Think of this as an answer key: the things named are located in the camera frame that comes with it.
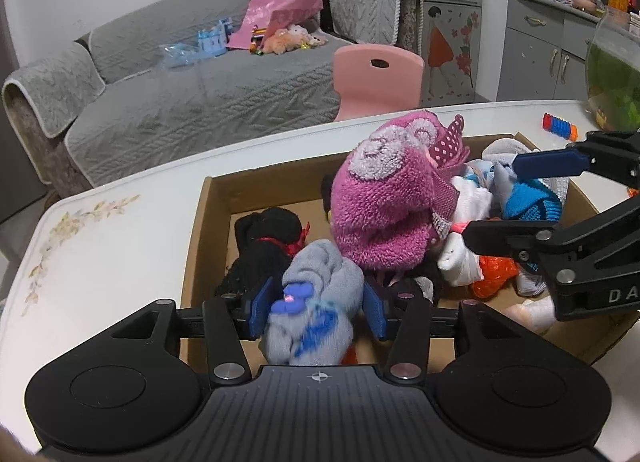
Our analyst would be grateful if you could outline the grey white sock bundle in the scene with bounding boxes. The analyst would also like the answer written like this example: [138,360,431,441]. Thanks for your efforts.
[482,138,570,205]

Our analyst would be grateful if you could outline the plush toy on sofa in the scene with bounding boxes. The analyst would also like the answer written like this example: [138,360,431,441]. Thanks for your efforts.
[262,25,326,55]

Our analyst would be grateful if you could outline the brown cardboard box tray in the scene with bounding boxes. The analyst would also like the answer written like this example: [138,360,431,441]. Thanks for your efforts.
[178,130,640,381]

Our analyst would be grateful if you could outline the orange plastic bag bundle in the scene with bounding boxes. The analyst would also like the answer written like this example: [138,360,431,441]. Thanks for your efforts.
[471,256,518,299]

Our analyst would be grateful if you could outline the blue toy castle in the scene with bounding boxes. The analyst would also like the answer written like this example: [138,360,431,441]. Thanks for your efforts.
[196,18,232,56]

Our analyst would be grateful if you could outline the white blue sock bundle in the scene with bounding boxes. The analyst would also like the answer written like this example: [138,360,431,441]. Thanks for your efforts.
[464,159,518,205]

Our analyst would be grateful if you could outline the grey covered sofa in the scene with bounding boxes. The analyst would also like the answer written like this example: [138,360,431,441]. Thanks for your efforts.
[1,0,423,197]

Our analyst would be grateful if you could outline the pink fluffy sock bundle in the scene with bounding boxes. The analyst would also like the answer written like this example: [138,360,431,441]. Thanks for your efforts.
[330,110,470,271]

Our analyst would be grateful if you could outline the pink plastic child chair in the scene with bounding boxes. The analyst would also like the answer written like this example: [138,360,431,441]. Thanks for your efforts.
[333,44,425,122]

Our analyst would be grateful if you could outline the grey sock blue flower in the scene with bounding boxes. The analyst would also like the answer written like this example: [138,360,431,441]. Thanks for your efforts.
[260,239,364,366]

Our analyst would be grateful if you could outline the grey shelf cabinet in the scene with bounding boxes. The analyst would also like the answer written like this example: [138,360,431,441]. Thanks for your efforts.
[497,0,639,101]

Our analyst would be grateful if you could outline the colourful block toy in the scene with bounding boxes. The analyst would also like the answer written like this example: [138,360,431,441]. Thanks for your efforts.
[542,113,578,142]

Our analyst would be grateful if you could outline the black sock pink band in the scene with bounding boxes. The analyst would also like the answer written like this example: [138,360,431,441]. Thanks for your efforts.
[388,263,444,307]

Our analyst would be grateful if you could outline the white sock peach band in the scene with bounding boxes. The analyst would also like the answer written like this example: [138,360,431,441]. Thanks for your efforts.
[504,296,556,334]

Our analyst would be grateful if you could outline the black sock red band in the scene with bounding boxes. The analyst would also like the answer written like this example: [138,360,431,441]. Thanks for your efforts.
[214,207,310,296]

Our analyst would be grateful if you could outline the glass fish bowl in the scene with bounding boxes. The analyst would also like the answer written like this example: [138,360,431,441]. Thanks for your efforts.
[586,9,640,133]

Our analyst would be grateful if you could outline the bright blue sock bundle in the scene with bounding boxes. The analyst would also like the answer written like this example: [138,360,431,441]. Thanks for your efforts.
[502,179,563,222]

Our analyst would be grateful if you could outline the pink plastic bag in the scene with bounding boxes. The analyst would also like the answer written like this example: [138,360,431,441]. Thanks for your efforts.
[227,0,323,50]

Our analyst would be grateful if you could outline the flower decorated refrigerator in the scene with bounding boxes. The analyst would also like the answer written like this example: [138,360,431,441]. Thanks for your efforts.
[422,0,482,106]

